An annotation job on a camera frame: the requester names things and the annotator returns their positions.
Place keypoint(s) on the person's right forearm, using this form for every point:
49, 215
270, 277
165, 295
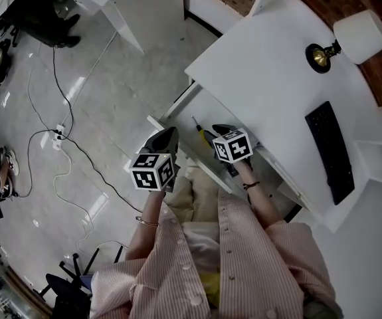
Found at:
260, 201

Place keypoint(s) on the person's pink striped shirt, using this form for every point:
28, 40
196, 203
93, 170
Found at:
260, 261

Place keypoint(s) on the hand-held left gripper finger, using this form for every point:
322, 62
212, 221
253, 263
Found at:
174, 145
155, 143

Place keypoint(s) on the black office chair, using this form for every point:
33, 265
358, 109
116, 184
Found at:
64, 291

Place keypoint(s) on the white drawer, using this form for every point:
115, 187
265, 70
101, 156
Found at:
287, 174
190, 151

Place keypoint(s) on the person's white undershirt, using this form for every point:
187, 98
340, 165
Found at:
200, 244

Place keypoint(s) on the black keyboard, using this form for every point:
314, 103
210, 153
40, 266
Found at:
330, 145

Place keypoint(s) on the person's beige trousers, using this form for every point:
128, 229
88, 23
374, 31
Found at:
204, 194

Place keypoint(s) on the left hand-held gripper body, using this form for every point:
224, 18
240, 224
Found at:
151, 174

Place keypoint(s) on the white power strip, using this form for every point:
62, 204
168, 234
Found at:
58, 136

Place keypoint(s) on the yellow and black screwdriver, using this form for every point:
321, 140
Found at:
205, 135

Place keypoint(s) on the white closed drawer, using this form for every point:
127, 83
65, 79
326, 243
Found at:
287, 174

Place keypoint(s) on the white shade table lamp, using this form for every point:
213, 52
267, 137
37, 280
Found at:
360, 35

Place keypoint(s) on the person's left forearm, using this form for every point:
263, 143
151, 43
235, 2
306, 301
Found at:
151, 204

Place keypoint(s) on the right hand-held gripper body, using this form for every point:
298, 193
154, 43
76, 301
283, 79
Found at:
232, 146

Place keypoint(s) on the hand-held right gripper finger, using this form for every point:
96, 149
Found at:
224, 129

